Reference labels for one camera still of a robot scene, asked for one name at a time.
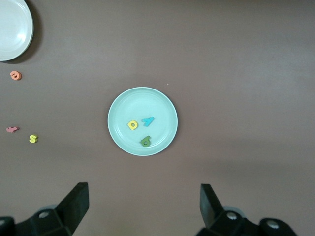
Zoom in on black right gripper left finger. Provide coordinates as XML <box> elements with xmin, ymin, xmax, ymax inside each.
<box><xmin>16</xmin><ymin>182</ymin><xmax>90</xmax><ymax>236</ymax></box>

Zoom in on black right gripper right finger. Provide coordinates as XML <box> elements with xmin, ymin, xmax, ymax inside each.
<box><xmin>199</xmin><ymin>183</ymin><xmax>263</xmax><ymax>236</ymax></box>

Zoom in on pale green plate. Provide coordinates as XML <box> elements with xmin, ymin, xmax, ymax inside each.
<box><xmin>107</xmin><ymin>86</ymin><xmax>178</xmax><ymax>156</ymax></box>

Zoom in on teal foam letter y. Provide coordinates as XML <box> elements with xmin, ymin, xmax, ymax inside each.
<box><xmin>141</xmin><ymin>116</ymin><xmax>155</xmax><ymax>127</ymax></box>

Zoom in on beige plate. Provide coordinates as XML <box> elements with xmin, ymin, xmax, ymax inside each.
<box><xmin>0</xmin><ymin>0</ymin><xmax>34</xmax><ymax>61</ymax></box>

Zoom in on green foam letter g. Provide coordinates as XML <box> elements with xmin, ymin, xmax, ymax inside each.
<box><xmin>140</xmin><ymin>135</ymin><xmax>152</xmax><ymax>148</ymax></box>

